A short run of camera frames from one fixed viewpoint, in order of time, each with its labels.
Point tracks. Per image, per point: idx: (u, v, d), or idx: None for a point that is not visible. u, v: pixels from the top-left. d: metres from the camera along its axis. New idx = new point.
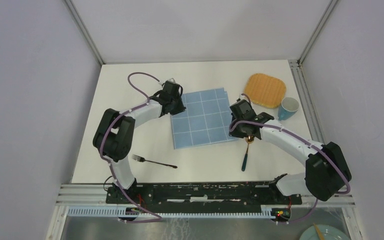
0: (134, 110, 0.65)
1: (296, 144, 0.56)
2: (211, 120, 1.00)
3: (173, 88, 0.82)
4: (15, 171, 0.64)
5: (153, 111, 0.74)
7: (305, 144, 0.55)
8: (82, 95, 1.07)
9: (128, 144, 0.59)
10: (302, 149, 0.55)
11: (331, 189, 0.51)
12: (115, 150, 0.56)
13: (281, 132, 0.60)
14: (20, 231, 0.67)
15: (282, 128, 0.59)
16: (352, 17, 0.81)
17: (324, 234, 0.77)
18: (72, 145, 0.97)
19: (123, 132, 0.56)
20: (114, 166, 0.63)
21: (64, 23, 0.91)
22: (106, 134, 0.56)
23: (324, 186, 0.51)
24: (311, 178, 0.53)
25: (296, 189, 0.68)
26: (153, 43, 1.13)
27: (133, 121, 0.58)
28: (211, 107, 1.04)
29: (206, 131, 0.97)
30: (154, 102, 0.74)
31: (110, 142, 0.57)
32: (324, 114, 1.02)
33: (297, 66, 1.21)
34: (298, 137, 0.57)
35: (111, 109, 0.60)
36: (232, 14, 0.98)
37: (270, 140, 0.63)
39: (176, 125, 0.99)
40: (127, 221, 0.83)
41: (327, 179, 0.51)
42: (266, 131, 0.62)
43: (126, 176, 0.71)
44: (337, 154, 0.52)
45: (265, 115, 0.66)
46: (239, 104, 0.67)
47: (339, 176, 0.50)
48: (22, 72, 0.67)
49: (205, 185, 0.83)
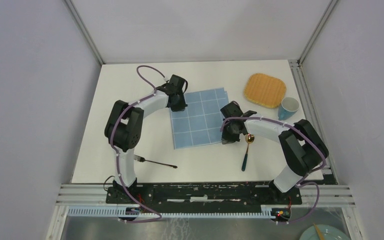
0: (142, 101, 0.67)
1: (273, 126, 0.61)
2: (211, 120, 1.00)
3: (179, 80, 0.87)
4: (16, 171, 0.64)
5: (160, 102, 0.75)
7: (280, 124, 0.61)
8: (82, 95, 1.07)
9: (138, 133, 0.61)
10: (277, 129, 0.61)
11: (310, 164, 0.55)
12: (126, 140, 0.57)
13: (261, 120, 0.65)
14: (19, 231, 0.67)
15: (261, 117, 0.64)
16: (352, 17, 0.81)
17: (324, 234, 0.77)
18: (72, 145, 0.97)
19: (134, 122, 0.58)
20: (121, 157, 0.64)
21: (64, 23, 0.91)
22: (116, 124, 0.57)
23: (300, 159, 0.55)
24: (288, 153, 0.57)
25: (288, 181, 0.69)
26: (153, 43, 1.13)
27: (143, 112, 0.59)
28: (211, 107, 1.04)
29: (206, 131, 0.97)
30: (161, 93, 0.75)
31: (121, 133, 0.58)
32: (323, 114, 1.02)
33: (297, 66, 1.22)
34: (273, 120, 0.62)
35: (121, 101, 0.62)
36: (232, 14, 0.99)
37: (257, 131, 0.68)
39: (177, 125, 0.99)
40: (127, 221, 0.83)
41: (301, 152, 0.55)
42: (249, 123, 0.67)
43: (130, 173, 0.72)
44: (308, 129, 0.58)
45: (250, 111, 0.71)
46: (227, 106, 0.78)
47: (316, 151, 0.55)
48: (22, 72, 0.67)
49: (205, 185, 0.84)
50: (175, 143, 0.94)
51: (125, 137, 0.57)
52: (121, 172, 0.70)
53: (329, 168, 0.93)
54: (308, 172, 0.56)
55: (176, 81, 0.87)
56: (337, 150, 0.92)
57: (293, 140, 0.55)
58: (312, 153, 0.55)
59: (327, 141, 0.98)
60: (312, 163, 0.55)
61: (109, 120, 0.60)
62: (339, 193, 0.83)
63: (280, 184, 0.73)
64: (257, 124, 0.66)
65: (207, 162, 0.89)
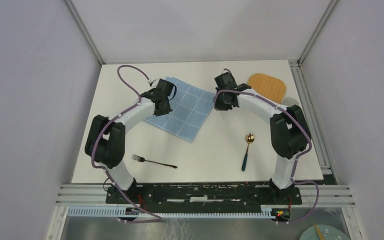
0: (124, 114, 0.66)
1: (265, 107, 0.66)
2: (185, 103, 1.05)
3: (167, 85, 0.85)
4: (16, 171, 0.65)
5: (146, 110, 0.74)
7: (272, 106, 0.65)
8: (82, 95, 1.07)
9: (120, 149, 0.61)
10: (268, 110, 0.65)
11: (292, 146, 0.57)
12: (108, 158, 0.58)
13: (255, 98, 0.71)
14: (19, 231, 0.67)
15: (255, 95, 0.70)
16: (352, 17, 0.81)
17: (324, 234, 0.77)
18: (72, 145, 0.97)
19: (114, 139, 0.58)
20: (110, 171, 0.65)
21: (64, 23, 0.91)
22: (96, 143, 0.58)
23: (285, 141, 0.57)
24: (274, 133, 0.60)
25: (279, 170, 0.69)
26: (153, 43, 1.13)
27: (123, 127, 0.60)
28: (177, 96, 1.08)
29: (194, 111, 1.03)
30: (147, 100, 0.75)
31: (102, 150, 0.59)
32: (323, 114, 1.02)
33: (297, 66, 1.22)
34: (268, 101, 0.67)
35: (100, 116, 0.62)
36: (232, 14, 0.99)
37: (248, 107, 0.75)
39: (173, 129, 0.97)
40: (127, 221, 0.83)
41: (286, 135, 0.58)
42: (243, 98, 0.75)
43: (124, 177, 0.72)
44: (298, 115, 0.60)
45: (244, 86, 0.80)
46: (222, 76, 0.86)
47: (302, 136, 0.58)
48: (21, 73, 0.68)
49: (205, 185, 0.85)
50: (187, 138, 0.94)
51: (106, 154, 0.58)
52: (114, 180, 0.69)
53: (329, 168, 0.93)
54: (290, 155, 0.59)
55: (164, 86, 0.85)
56: (337, 150, 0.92)
57: (283, 123, 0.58)
58: (296, 139, 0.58)
59: (327, 142, 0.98)
60: (295, 147, 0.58)
61: (89, 137, 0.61)
62: (339, 194, 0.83)
63: (275, 179, 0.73)
64: (249, 101, 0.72)
65: (208, 161, 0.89)
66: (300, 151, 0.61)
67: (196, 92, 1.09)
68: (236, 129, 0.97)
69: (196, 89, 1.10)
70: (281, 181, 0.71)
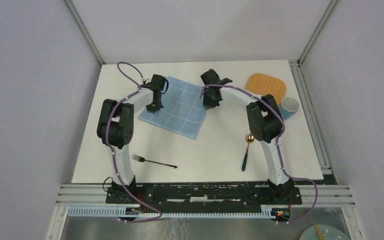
0: (129, 98, 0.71)
1: (243, 97, 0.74)
2: (184, 101, 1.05)
3: (161, 78, 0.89)
4: (16, 171, 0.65)
5: (146, 98, 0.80)
7: (249, 96, 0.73)
8: (83, 96, 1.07)
9: (130, 129, 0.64)
10: (246, 100, 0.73)
11: (266, 130, 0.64)
12: (121, 137, 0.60)
13: (235, 90, 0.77)
14: (19, 230, 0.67)
15: (234, 87, 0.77)
16: (352, 16, 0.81)
17: (324, 234, 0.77)
18: (72, 145, 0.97)
19: (125, 117, 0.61)
20: (118, 155, 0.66)
21: (64, 24, 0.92)
22: (109, 123, 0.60)
23: (260, 126, 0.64)
24: (251, 120, 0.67)
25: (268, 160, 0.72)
26: (153, 43, 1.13)
27: (132, 106, 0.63)
28: (174, 94, 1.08)
29: (194, 108, 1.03)
30: (146, 89, 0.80)
31: (114, 130, 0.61)
32: (323, 114, 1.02)
33: (297, 66, 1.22)
34: (246, 92, 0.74)
35: (109, 99, 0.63)
36: (231, 14, 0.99)
37: (228, 98, 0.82)
39: (175, 127, 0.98)
40: (127, 221, 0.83)
41: (261, 121, 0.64)
42: (224, 91, 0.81)
43: (128, 170, 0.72)
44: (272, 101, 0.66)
45: (226, 79, 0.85)
46: (206, 73, 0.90)
47: (276, 120, 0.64)
48: (21, 73, 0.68)
49: (205, 185, 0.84)
50: (191, 135, 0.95)
51: (119, 133, 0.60)
52: (119, 172, 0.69)
53: (329, 168, 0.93)
54: (267, 138, 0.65)
55: (158, 79, 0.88)
56: (337, 150, 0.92)
57: (257, 110, 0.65)
58: (270, 123, 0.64)
59: (327, 141, 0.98)
60: (270, 131, 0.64)
61: (100, 120, 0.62)
62: (339, 194, 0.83)
63: (271, 176, 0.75)
64: (230, 93, 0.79)
65: (208, 161, 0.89)
66: (278, 135, 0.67)
67: (194, 90, 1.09)
68: (235, 129, 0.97)
69: (194, 87, 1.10)
70: (275, 176, 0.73)
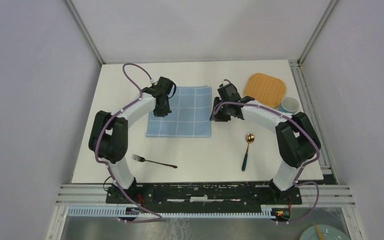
0: (125, 109, 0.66)
1: (270, 116, 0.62)
2: (184, 103, 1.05)
3: (167, 82, 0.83)
4: (16, 170, 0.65)
5: (147, 105, 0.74)
7: (277, 115, 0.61)
8: (82, 96, 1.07)
9: (123, 144, 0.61)
10: (274, 119, 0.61)
11: (301, 155, 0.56)
12: (112, 152, 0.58)
13: (258, 108, 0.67)
14: (19, 230, 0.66)
15: (258, 105, 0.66)
16: (352, 16, 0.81)
17: (324, 234, 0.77)
18: (72, 145, 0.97)
19: (117, 133, 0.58)
20: (112, 168, 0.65)
21: (64, 23, 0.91)
22: (100, 137, 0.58)
23: (294, 150, 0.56)
24: (282, 143, 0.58)
25: (283, 173, 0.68)
26: (153, 43, 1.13)
27: (126, 122, 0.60)
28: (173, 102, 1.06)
29: (196, 109, 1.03)
30: (148, 95, 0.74)
31: (107, 145, 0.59)
32: (323, 114, 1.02)
33: (297, 66, 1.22)
34: (272, 110, 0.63)
35: (102, 112, 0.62)
36: (231, 14, 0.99)
37: (250, 118, 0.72)
39: (187, 130, 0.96)
40: (127, 221, 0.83)
41: (295, 144, 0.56)
42: (246, 110, 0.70)
43: (125, 176, 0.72)
44: (305, 122, 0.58)
45: (248, 97, 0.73)
46: (225, 88, 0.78)
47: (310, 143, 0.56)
48: (21, 72, 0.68)
49: (205, 185, 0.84)
50: (206, 134, 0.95)
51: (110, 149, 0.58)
52: (116, 178, 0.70)
53: (329, 168, 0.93)
54: (299, 163, 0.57)
55: (165, 82, 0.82)
56: (337, 150, 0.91)
57: (288, 131, 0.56)
58: (304, 146, 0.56)
59: (327, 141, 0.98)
60: (304, 155, 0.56)
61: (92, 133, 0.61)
62: (339, 194, 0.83)
63: (277, 182, 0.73)
64: (254, 112, 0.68)
65: (208, 161, 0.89)
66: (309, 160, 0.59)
67: (189, 91, 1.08)
68: (236, 128, 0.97)
69: (189, 89, 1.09)
70: (282, 184, 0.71)
